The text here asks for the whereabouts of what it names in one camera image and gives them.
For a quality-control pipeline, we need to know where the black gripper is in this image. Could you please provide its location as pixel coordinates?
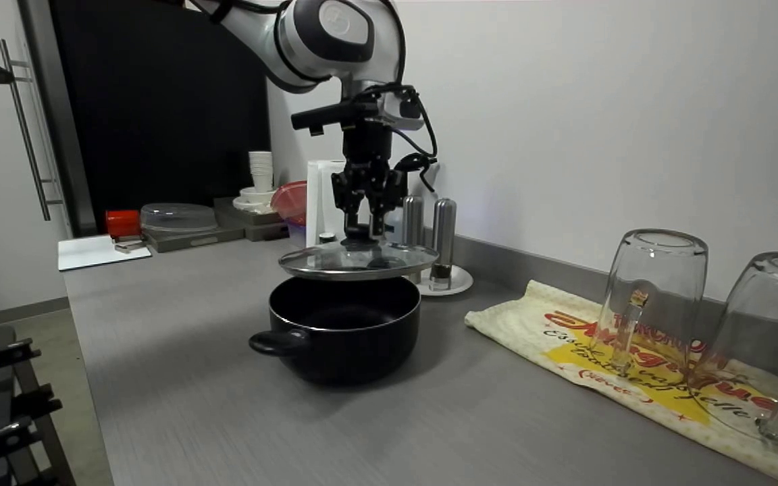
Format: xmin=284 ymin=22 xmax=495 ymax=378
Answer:
xmin=329 ymin=118 xmax=411 ymax=244

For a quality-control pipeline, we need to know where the round glass lid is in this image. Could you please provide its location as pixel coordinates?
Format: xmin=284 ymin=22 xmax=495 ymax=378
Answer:
xmin=275 ymin=225 xmax=441 ymax=287

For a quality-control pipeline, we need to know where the silver moka pot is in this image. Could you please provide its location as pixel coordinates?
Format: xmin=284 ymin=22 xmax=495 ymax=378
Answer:
xmin=387 ymin=152 xmax=443 ymax=255

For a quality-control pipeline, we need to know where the black cooking pot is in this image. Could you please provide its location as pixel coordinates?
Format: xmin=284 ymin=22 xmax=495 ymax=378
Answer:
xmin=246 ymin=271 xmax=426 ymax=391

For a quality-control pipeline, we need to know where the white paper towel roll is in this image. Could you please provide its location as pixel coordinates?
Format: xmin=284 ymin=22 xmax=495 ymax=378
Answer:
xmin=302 ymin=156 xmax=349 ymax=248

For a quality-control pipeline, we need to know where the metal shaker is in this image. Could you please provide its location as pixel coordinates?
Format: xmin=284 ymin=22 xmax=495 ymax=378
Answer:
xmin=429 ymin=194 xmax=461 ymax=282
xmin=399 ymin=194 xmax=429 ymax=255

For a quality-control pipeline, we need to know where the pink plastic bowl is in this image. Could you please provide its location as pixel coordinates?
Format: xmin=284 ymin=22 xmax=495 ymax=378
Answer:
xmin=271 ymin=178 xmax=311 ymax=229

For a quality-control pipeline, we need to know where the small white saucer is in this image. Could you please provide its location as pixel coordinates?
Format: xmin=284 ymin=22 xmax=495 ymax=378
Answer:
xmin=414 ymin=259 xmax=479 ymax=299

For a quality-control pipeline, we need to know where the stack of white cups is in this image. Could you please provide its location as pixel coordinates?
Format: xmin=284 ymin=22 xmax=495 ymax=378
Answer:
xmin=246 ymin=149 xmax=279 ymax=193

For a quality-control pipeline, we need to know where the gray tray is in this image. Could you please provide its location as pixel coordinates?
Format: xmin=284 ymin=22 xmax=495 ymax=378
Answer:
xmin=139 ymin=187 xmax=291 ymax=257

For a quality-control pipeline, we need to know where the clear plastic container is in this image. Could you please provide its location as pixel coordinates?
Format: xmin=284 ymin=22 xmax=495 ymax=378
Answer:
xmin=138 ymin=201 xmax=221 ymax=241

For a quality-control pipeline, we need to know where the large black panel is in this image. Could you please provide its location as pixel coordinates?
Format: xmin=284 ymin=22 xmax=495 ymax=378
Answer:
xmin=45 ymin=0 xmax=273 ymax=238

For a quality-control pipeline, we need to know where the small red box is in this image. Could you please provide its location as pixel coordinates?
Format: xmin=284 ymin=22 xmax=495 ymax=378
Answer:
xmin=102 ymin=209 xmax=145 ymax=244

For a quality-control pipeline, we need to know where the cream printed kitchen towel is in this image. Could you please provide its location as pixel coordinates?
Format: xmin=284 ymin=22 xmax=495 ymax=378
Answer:
xmin=461 ymin=278 xmax=778 ymax=486

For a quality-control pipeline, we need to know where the white flat board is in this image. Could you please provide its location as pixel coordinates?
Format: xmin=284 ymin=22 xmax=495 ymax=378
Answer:
xmin=53 ymin=232 xmax=156 ymax=276

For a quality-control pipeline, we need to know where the metal bar door handle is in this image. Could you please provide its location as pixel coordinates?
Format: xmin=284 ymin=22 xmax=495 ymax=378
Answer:
xmin=0 ymin=37 xmax=64 ymax=225

